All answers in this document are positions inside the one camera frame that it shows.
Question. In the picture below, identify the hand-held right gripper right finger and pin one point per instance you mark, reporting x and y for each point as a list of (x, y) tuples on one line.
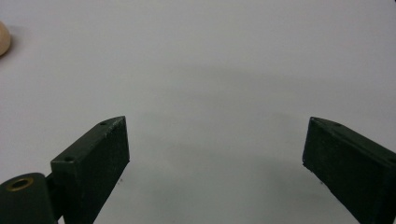
[(351, 168)]

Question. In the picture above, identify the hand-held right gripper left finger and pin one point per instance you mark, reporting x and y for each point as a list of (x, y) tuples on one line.
[(93, 161)]

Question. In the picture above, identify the beige round object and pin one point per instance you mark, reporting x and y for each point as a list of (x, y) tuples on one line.
[(3, 39)]

